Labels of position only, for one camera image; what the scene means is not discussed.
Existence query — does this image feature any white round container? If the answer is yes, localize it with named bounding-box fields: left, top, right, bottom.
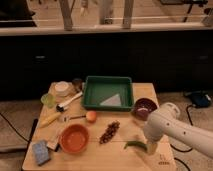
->
left=54, top=81, right=70, bottom=97

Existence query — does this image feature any black cable left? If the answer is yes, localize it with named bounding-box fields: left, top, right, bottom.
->
left=0, top=112, right=31, bottom=144

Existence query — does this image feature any yellow banana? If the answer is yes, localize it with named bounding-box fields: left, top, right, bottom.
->
left=40, top=112, right=61, bottom=128

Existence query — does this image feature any dark maroon bowl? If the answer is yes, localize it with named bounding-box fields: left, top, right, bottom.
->
left=133, top=98, right=158, bottom=121

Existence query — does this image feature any black cable right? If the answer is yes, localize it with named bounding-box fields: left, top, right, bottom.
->
left=170, top=104, right=198, bottom=154

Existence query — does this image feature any black device on floor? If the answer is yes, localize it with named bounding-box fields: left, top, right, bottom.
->
left=184, top=91, right=211, bottom=108

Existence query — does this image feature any orange peach fruit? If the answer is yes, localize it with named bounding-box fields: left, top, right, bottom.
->
left=86, top=111, right=97, bottom=122

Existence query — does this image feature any blue sponge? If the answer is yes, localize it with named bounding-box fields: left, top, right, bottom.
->
left=32, top=140, right=50, bottom=166

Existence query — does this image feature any orange red bowl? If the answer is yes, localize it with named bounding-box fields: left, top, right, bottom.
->
left=59, top=124, right=89, bottom=154

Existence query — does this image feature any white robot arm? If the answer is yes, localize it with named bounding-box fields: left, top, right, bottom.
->
left=143, top=102, right=213, bottom=159

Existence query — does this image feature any green plastic tray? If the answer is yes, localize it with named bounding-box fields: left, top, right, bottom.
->
left=82, top=76, right=134, bottom=111

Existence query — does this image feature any small wooden block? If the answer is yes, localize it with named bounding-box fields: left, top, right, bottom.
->
left=47, top=137, right=59, bottom=151

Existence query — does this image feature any bunch of dark grapes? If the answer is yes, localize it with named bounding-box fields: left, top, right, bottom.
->
left=99, top=121, right=120, bottom=144

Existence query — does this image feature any white handled brush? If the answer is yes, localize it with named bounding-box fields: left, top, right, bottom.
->
left=56, top=92, right=83, bottom=112

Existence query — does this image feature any black cable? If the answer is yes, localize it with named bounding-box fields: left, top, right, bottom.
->
left=0, top=112, right=31, bottom=144
left=170, top=104, right=198, bottom=154

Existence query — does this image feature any green plastic cup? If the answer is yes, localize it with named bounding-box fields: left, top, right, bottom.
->
left=41, top=93, right=55, bottom=108

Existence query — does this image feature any green pepper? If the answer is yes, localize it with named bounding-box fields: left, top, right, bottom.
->
left=124, top=141, right=147, bottom=152

